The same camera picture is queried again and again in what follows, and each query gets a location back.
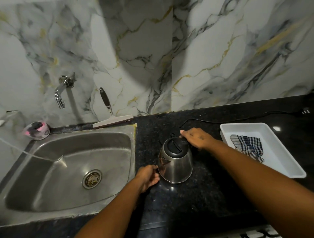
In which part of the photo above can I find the chrome wall tap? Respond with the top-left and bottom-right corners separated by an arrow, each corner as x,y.
54,76 -> 75,109

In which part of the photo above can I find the stainless steel sink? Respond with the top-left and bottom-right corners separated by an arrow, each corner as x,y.
0,124 -> 137,227

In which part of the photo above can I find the pink and black scrubber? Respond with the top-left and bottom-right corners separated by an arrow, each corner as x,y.
23,121 -> 51,141

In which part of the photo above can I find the stainless steel electric kettle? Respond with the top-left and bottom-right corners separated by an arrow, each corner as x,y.
158,136 -> 193,184

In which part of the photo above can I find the blue checkered cloth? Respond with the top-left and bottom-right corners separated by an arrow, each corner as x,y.
230,134 -> 265,163

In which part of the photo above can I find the clear plastic container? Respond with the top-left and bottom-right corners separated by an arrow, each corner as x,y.
0,110 -> 63,163

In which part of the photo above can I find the black kettle base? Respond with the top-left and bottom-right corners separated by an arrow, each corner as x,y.
159,132 -> 183,145

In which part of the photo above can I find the person's right forearm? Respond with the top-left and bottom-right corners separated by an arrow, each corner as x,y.
209,140 -> 314,238

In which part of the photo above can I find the person's left hand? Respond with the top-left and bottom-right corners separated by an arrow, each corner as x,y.
134,164 -> 160,194

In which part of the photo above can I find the white plastic tray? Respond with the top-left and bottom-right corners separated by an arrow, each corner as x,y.
219,123 -> 307,179

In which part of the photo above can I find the metal sink drain strainer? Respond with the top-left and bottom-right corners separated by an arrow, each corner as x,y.
82,169 -> 103,189

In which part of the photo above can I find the white squeegee with black handle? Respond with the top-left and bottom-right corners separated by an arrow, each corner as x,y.
92,87 -> 134,129

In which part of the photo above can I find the person's left forearm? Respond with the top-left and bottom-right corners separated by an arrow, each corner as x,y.
75,180 -> 145,238

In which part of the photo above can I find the black power cable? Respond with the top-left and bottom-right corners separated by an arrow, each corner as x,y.
179,111 -> 305,128

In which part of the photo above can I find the person's right hand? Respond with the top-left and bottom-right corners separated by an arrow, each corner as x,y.
180,127 -> 217,151

